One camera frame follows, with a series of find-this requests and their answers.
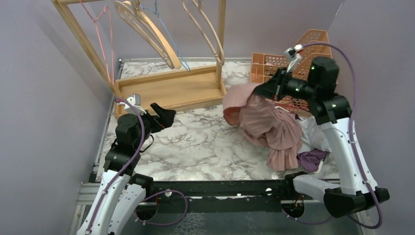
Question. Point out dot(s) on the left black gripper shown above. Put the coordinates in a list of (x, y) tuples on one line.
[(165, 120)]

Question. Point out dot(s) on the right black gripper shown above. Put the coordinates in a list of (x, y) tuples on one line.
[(273, 88)]

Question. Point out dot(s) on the pink pleated skirt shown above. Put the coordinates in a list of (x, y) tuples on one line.
[(263, 125)]

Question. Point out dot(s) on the blue wire hanger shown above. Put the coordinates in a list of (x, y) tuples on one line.
[(156, 12)]

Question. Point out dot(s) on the purple garment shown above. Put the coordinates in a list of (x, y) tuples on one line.
[(312, 161)]

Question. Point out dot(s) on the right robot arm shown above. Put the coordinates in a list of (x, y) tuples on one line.
[(357, 190)]

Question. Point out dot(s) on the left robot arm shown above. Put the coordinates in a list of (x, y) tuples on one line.
[(122, 189)]

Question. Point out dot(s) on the wooden hanger left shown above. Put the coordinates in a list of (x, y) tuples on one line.
[(132, 14)]

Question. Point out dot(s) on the wooden hanger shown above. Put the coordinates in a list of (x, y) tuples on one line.
[(132, 14), (206, 29)]

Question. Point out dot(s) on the wooden hanger right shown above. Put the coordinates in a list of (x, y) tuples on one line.
[(206, 29)]

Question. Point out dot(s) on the orange plastic file organizer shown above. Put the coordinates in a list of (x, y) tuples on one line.
[(263, 67)]

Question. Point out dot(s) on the wooden clothes rack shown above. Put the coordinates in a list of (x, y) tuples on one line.
[(175, 89)]

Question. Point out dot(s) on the white garment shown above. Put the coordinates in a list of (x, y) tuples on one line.
[(312, 136)]

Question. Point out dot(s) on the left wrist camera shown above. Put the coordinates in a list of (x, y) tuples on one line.
[(135, 105)]

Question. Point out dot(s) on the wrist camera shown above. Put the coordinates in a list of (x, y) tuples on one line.
[(135, 105), (293, 56)]

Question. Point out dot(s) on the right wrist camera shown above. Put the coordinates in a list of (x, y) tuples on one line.
[(293, 56)]

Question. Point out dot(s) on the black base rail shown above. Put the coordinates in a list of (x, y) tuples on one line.
[(222, 196)]

